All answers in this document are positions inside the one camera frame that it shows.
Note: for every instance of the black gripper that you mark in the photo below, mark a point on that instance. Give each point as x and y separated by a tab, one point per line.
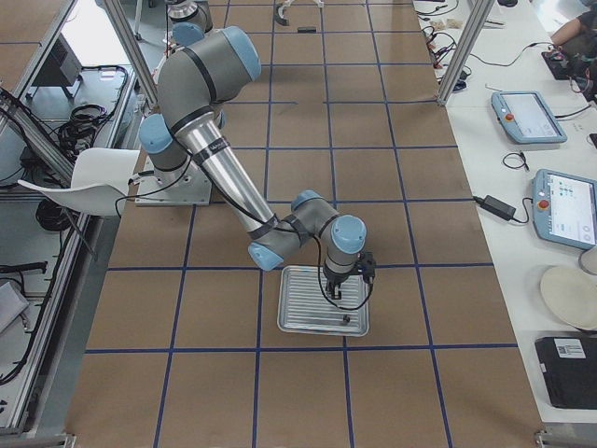
334	282

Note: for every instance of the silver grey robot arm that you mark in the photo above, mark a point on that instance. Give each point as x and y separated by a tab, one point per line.
210	72

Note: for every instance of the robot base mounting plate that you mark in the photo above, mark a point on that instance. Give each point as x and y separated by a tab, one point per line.
183	185

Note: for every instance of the ribbed metal tray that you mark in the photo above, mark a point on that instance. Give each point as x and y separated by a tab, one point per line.
303	308

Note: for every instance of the black power adapter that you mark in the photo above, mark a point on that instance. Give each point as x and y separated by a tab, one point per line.
496	207

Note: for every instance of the beige round plate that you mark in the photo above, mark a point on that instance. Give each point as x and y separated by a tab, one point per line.
570	294

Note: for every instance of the lower blue teach pendant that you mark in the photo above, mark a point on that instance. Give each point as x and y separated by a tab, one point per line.
564	210

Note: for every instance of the blue teach pendant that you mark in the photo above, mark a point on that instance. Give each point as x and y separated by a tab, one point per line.
526	118
564	210

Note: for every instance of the black laptop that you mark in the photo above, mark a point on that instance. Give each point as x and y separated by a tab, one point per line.
568	365

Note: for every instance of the grey bowl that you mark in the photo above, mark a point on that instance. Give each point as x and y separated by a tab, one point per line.
588	261

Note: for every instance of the upper blue teach pendant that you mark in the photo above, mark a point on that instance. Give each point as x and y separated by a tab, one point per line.
526	118

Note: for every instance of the white plastic chair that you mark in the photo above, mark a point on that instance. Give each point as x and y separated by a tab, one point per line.
99	182

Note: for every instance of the dark curved brake shoe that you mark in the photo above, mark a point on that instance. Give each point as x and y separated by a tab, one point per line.
279	14

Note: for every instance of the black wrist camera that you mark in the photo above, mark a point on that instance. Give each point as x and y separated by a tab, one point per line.
367	267

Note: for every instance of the white curved plastic bracket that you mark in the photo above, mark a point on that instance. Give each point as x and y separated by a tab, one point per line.
303	2

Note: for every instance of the aluminium frame post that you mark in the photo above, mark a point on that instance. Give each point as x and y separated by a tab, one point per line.
470	33

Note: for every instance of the grey box under frame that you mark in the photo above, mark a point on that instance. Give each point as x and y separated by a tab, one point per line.
62	68

